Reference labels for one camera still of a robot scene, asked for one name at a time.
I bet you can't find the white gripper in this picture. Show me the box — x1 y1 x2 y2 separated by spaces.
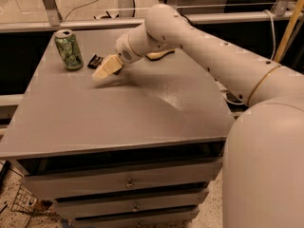
92 32 142 82

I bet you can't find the black rxbar chocolate bar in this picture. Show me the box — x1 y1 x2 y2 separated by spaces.
87 54 103 69

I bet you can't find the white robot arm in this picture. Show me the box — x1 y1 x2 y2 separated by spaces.
92 4 304 228

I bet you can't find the green soda can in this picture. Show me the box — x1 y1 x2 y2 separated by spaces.
54 29 84 70

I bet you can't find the yellow sponge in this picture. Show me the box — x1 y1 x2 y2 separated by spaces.
146 49 175 61

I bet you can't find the grey drawer cabinet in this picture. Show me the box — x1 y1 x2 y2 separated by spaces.
0 25 242 228

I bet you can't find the top grey drawer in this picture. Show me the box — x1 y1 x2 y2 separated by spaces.
22 159 221 200

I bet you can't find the grey drawer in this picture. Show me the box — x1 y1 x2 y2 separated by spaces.
22 159 221 200
73 206 199 228
55 188 208 219

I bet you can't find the middle grey drawer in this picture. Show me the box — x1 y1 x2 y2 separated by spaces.
55 188 208 219

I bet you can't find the bottom grey drawer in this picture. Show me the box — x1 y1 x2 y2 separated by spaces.
73 206 199 228

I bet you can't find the wire basket on floor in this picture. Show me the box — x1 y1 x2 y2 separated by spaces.
10 186 55 217

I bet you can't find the white cable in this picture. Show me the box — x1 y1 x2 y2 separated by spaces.
218 9 277 106

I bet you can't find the metal railing frame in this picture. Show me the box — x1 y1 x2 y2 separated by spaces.
0 0 297 31

